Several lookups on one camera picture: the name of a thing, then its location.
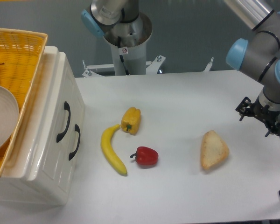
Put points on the black lower drawer handle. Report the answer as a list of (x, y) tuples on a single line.
[(77, 142)]

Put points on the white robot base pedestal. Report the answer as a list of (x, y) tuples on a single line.
[(128, 43)]

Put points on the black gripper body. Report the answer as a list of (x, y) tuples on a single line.
[(263, 113)]

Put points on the red bell pepper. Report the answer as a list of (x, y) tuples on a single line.
[(145, 156)]

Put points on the triangular bread slice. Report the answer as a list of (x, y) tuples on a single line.
[(214, 150)]

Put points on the white metal table bracket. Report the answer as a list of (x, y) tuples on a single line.
[(209, 65)]

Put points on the yellow woven basket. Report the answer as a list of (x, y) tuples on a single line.
[(21, 51)]

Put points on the white drawer cabinet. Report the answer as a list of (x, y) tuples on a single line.
[(15, 174)]

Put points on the yellow bell pepper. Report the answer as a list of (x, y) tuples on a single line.
[(130, 122)]

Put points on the beige round plate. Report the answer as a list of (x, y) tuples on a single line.
[(9, 112)]

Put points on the yellow banana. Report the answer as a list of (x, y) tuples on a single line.
[(108, 151)]

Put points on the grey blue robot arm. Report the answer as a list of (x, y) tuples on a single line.
[(255, 58)]

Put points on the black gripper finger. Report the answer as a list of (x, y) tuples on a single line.
[(273, 128), (244, 108)]

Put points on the black top drawer handle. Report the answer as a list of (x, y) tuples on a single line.
[(66, 125)]

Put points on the black drawer handle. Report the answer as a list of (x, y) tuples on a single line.
[(66, 125), (77, 142)]

